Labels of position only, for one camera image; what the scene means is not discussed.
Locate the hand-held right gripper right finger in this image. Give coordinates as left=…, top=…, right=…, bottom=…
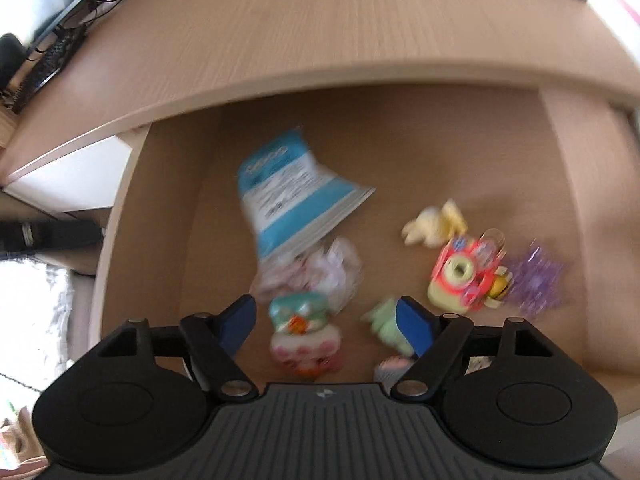
left=390, top=296, right=551, bottom=402

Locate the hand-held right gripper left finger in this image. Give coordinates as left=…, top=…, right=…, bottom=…
left=97, top=295, right=258, bottom=402

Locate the green toy figure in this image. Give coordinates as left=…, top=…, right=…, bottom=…
left=361, top=297, right=416, bottom=356

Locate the teal and pink owl toy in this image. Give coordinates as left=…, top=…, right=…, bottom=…
left=267, top=291, right=343, bottom=377

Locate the red toy camera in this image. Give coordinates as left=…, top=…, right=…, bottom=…
left=426, top=230, right=507, bottom=315

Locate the yellow bee toy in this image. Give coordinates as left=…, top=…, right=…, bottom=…
left=482, top=265, right=516, bottom=311

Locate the clear plastic bag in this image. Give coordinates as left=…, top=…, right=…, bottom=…
left=250, top=237, right=363, bottom=316

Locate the yellow plush bunny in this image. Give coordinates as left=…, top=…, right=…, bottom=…
left=401, top=199, right=469, bottom=248

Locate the purple snowflake ornament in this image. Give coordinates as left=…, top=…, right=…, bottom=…
left=502, top=240, right=568, bottom=318

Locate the blue and white packet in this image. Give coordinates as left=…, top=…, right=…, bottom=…
left=236, top=127, right=376, bottom=263

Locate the light wooden drawer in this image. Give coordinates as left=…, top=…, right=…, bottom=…
left=90, top=82, right=640, bottom=396

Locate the white fluffy cloth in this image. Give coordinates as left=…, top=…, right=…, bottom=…
left=0, top=260, right=76, bottom=386

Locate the dark cylindrical object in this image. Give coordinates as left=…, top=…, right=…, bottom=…
left=0, top=217, right=103, bottom=261

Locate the black keyboard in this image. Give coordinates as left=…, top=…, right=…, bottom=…
left=10, top=25, right=88, bottom=113

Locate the black chair back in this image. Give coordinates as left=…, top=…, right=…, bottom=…
left=0, top=34, right=26, bottom=91

